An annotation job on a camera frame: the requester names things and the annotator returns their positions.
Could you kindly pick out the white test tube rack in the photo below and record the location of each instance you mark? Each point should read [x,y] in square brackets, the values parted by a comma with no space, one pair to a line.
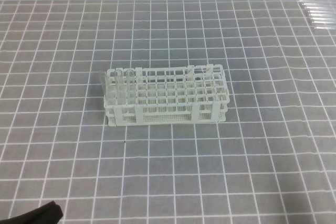
[192,94]

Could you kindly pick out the clear test tube in rack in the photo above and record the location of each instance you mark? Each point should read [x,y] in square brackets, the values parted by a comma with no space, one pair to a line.
[119,81]

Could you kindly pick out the clear glass test tube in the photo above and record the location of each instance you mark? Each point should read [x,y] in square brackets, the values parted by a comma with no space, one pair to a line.
[130,78]

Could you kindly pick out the clear test tubes pile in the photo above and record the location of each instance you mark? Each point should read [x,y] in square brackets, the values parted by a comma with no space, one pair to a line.
[320,13]

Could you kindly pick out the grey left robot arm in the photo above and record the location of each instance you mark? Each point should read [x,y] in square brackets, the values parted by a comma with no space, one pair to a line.
[50,213]

